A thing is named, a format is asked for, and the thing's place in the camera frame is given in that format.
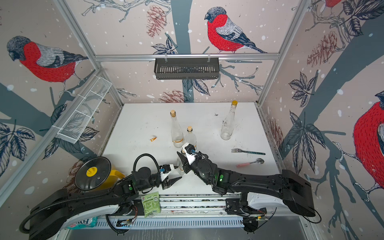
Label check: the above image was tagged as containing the green handled fork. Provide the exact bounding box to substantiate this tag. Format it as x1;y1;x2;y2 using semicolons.
231;148;266;156

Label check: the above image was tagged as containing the small corked glass bottle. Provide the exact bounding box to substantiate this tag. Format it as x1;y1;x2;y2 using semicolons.
185;126;197;149

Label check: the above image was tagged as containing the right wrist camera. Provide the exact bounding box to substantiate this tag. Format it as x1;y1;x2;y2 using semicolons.
182;143;202;166

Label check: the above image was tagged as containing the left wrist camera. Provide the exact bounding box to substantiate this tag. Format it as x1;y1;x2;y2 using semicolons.
160;164;175;182

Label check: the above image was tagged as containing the yellow cap glass bottle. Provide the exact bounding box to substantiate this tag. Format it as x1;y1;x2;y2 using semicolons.
221;101;238;141

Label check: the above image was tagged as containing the white wire mesh basket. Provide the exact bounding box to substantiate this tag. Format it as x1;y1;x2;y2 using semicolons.
56;77;112;144

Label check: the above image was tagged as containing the small corked labelled bottle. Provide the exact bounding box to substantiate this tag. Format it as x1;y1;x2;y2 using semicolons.
177;149;186;176

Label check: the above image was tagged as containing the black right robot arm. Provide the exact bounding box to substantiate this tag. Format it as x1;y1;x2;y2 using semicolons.
177;150;318;218

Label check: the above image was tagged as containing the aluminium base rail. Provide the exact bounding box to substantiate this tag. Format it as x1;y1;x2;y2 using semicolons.
64;193;311;230

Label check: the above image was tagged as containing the tall corked glass bottle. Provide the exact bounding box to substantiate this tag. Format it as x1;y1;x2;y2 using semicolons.
170;110;184;148

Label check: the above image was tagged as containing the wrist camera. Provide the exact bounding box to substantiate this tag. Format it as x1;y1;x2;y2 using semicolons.
160;164;175;182
182;143;202;166

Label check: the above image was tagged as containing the black hanging metal basket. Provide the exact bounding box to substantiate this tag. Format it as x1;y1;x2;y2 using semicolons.
154;58;220;80

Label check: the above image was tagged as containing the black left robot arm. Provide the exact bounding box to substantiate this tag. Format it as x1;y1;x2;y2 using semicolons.
19;154;181;240

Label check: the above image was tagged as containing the pink handled spoon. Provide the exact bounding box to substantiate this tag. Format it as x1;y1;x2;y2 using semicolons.
237;158;265;168

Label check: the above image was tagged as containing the Fox's candy bag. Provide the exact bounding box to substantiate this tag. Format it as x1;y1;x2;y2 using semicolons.
68;217;98;230

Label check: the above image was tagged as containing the green snack packet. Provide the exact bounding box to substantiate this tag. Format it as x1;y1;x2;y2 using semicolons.
141;192;161;218

